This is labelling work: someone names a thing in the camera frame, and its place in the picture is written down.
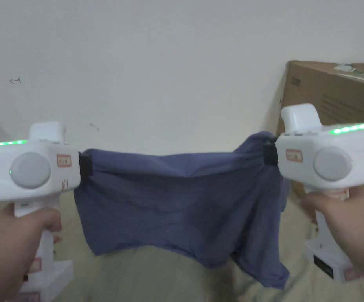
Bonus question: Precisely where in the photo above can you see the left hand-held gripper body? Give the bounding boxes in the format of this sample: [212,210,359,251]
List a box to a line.
[0,121,94,302]

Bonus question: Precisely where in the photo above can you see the person's right hand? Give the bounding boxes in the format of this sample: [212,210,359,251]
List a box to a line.
[300,185,364,288]

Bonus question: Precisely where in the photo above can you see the person's left hand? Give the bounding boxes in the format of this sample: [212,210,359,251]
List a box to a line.
[0,202,63,302]

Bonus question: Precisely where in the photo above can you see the bed with beige sheet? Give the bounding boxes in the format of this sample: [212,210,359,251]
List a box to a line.
[0,180,364,302]

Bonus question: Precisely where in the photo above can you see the dark blue shirt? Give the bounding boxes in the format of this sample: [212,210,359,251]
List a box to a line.
[73,131,291,291]

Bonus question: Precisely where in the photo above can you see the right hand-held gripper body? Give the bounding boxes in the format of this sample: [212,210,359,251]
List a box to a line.
[263,103,364,282]

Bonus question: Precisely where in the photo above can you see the brown cardboard carton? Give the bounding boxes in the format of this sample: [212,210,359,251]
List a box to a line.
[276,60,364,202]

